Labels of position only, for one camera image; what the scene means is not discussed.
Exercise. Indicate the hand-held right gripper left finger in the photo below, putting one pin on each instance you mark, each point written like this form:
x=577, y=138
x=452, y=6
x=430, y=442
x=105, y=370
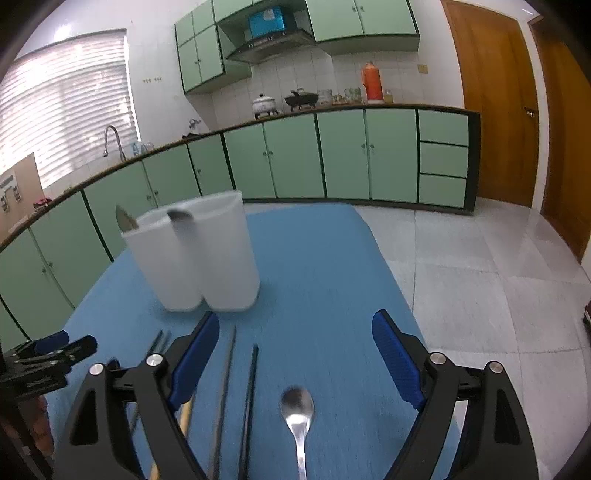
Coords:
x=198, y=355

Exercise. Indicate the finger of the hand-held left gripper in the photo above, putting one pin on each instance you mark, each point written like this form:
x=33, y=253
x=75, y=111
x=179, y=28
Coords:
x=78, y=348
x=51, y=342

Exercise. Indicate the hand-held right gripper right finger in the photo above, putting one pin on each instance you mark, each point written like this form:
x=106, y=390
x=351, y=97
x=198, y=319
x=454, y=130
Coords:
x=392, y=360

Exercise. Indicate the black chopstick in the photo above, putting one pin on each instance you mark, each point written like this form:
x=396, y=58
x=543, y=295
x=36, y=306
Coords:
x=154, y=342
x=224, y=397
x=165, y=340
x=249, y=406

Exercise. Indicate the wooden chopstick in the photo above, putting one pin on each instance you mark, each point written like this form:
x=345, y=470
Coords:
x=185, y=417

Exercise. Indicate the white plastic cup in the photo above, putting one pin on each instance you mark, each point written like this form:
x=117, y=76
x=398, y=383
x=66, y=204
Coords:
x=157, y=267
x=226, y=258

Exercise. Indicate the silver metal spoon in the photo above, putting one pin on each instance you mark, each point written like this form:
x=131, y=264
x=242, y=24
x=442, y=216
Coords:
x=298, y=410
x=123, y=219

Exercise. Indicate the blue tablecloth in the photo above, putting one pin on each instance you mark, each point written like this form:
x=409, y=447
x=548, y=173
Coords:
x=314, y=286

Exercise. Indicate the small red object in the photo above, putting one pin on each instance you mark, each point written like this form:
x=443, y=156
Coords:
x=42, y=202

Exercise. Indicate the dark metal spoon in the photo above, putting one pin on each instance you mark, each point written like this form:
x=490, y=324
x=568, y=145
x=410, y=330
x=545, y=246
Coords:
x=178, y=216

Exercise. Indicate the cardboard box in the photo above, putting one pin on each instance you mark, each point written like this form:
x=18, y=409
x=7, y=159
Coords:
x=21, y=194

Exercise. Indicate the bottles beside sink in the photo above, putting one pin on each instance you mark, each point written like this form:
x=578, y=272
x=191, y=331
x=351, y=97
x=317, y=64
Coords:
x=143, y=147

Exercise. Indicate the chrome kitchen faucet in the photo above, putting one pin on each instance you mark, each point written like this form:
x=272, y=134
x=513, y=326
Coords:
x=113, y=136

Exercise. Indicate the green lower kitchen cabinets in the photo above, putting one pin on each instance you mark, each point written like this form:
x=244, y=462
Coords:
x=295, y=157

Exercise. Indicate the white window blinds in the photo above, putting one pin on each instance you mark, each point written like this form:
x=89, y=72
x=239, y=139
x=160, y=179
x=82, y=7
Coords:
x=69, y=106

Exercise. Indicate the white cooking pot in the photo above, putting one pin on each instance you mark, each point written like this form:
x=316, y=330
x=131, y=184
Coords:
x=264, y=105

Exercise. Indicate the small yellow jar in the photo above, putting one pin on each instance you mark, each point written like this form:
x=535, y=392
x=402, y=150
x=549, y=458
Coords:
x=389, y=97

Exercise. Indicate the row of glass jars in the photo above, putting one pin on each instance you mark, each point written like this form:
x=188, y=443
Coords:
x=341, y=96

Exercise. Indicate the black wok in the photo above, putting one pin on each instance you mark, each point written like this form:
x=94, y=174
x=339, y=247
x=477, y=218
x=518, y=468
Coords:
x=301, y=99

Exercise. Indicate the wooden door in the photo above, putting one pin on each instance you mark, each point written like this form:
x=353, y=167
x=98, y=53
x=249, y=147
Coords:
x=494, y=101
x=568, y=138

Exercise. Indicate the orange thermos flask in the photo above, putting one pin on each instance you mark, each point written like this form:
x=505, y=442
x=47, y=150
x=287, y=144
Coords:
x=371, y=83

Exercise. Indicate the steel range hood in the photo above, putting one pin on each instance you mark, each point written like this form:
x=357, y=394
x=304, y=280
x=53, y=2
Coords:
x=270, y=46

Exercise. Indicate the blue box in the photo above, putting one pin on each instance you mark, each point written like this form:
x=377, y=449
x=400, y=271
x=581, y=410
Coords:
x=265, y=23

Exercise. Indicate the wall hooks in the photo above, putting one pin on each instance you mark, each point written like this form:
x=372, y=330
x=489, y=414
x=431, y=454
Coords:
x=152, y=80

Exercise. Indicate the green upper wall cabinets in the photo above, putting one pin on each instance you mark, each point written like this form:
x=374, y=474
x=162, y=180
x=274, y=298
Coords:
x=364, y=18
x=203, y=55

